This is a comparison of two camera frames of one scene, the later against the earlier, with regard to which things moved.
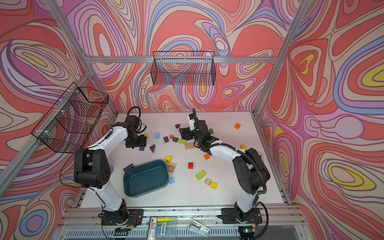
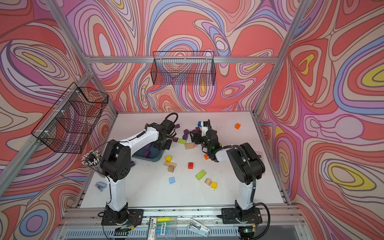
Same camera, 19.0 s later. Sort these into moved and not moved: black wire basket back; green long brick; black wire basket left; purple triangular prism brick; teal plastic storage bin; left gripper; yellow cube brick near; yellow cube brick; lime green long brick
Moved: left gripper; purple triangular prism brick; teal plastic storage bin
Not moved: black wire basket back; green long brick; yellow cube brick near; lime green long brick; yellow cube brick; black wire basket left
